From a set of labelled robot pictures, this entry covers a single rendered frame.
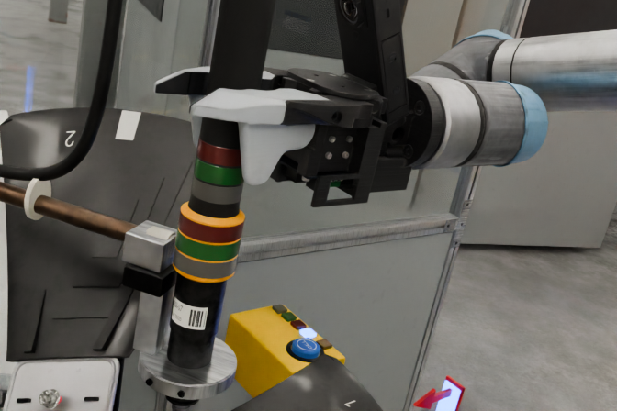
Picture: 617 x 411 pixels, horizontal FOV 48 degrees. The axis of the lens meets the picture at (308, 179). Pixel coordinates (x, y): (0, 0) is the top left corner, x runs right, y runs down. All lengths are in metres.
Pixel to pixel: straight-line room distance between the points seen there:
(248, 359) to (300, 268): 0.59
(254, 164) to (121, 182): 0.21
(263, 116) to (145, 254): 0.14
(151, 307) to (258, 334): 0.53
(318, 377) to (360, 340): 1.14
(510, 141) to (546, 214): 4.24
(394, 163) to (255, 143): 0.15
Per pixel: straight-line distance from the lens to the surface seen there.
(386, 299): 1.87
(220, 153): 0.44
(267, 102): 0.42
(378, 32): 0.48
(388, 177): 0.54
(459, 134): 0.55
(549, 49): 0.71
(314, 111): 0.43
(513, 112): 0.61
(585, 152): 4.85
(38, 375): 0.59
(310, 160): 0.47
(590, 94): 0.69
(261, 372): 1.02
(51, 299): 0.59
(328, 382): 0.75
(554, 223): 4.92
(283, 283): 1.59
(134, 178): 0.62
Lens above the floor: 1.60
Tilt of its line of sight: 18 degrees down
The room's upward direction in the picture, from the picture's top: 12 degrees clockwise
